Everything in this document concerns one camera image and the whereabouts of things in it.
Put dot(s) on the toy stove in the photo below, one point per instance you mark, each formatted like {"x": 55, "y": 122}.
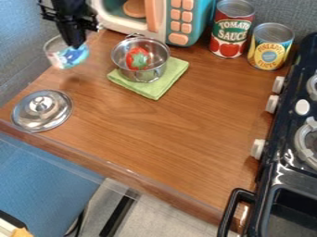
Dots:
{"x": 289, "y": 154}

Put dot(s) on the green cloth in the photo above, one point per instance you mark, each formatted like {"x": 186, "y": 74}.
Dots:
{"x": 165, "y": 84}

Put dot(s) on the yellow pineapple can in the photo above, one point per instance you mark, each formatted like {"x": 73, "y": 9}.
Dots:
{"x": 269, "y": 49}

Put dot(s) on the red tomato sauce can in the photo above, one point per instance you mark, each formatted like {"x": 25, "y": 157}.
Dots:
{"x": 231, "y": 31}

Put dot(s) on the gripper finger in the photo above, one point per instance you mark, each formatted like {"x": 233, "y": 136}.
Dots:
{"x": 73, "y": 35}

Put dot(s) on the red toy tomato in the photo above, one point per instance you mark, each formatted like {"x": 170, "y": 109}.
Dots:
{"x": 138, "y": 58}

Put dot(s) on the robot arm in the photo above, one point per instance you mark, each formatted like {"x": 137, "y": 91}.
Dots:
{"x": 68, "y": 3}

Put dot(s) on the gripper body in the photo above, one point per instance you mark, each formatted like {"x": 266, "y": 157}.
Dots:
{"x": 68, "y": 17}

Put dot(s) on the toy microwave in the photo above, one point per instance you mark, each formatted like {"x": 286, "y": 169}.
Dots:
{"x": 194, "y": 21}

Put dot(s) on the silver pot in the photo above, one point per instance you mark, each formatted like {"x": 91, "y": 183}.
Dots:
{"x": 157, "y": 58}

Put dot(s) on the silver lid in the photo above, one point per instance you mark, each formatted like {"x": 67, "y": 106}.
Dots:
{"x": 41, "y": 110}

